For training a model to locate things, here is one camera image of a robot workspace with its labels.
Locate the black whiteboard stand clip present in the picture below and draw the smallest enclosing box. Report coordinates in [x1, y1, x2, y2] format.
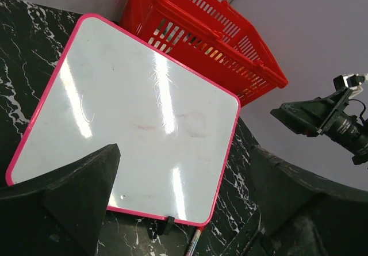
[158, 216, 175, 235]

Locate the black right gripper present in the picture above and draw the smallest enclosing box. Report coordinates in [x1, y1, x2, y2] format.
[270, 90, 367, 165]

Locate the white red whiteboard marker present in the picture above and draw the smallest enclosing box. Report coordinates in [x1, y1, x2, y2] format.
[185, 227, 204, 256]

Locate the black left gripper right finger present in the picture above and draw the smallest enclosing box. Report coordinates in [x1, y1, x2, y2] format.
[247, 146, 367, 255]

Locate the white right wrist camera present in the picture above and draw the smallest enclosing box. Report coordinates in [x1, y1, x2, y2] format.
[333, 74, 367, 99]

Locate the red plastic shopping basket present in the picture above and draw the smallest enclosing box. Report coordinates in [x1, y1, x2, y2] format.
[119, 0, 288, 105]

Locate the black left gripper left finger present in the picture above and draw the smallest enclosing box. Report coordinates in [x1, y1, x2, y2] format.
[1, 144, 121, 255]

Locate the pink framed whiteboard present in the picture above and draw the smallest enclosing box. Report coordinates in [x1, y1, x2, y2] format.
[5, 14, 240, 227]

